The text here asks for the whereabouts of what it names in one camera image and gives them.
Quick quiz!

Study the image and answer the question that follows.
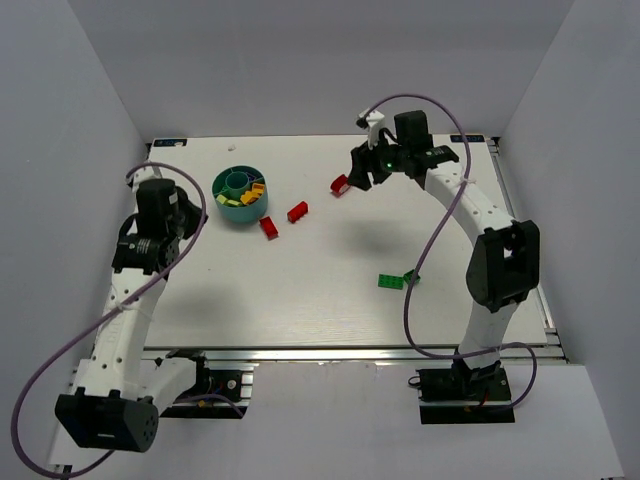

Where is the orange square lego brick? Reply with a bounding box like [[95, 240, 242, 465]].
[[240, 190, 261, 205]]

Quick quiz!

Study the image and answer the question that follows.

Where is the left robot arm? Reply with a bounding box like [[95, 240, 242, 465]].
[[55, 178, 203, 452]]

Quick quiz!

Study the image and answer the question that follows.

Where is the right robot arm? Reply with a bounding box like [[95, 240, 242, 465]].
[[347, 111, 540, 383]]

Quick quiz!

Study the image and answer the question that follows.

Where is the red arched lego brick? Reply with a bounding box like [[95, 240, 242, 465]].
[[330, 174, 350, 197]]

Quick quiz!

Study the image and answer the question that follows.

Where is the teal divided round container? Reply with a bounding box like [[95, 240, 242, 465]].
[[211, 165, 268, 224]]

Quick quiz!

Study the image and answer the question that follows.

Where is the right table logo sticker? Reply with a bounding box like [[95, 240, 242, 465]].
[[450, 134, 486, 143]]

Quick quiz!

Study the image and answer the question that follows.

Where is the red long lego brick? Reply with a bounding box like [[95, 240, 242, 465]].
[[287, 201, 309, 224]]

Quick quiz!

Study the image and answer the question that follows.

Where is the green small lego brick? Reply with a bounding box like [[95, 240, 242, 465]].
[[402, 269, 421, 285]]

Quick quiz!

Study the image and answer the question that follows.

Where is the green flat lego plate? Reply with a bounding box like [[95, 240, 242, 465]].
[[377, 274, 404, 290]]

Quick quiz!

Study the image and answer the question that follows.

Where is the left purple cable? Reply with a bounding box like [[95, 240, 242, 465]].
[[10, 162, 246, 477]]

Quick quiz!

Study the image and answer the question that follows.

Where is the purple cable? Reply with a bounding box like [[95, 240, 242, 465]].
[[367, 93, 539, 414], [10, 162, 246, 477]]

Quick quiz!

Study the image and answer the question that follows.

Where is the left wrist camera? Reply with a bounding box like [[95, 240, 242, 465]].
[[126, 164, 162, 193]]

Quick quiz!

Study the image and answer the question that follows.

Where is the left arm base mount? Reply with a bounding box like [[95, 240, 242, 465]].
[[161, 349, 248, 420]]

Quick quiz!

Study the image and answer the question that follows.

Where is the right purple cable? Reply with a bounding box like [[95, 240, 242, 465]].
[[367, 93, 539, 414]]

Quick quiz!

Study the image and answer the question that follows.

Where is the aluminium front table rail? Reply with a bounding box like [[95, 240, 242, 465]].
[[143, 347, 431, 364]]

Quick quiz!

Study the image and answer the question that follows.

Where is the aluminium table rail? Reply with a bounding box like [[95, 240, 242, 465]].
[[143, 347, 431, 364], [487, 137, 570, 364]]

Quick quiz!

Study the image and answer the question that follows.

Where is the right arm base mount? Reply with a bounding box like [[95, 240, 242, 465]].
[[407, 368, 515, 425]]

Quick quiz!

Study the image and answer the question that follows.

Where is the aluminium right table rail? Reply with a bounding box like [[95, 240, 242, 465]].
[[487, 137, 570, 364]]

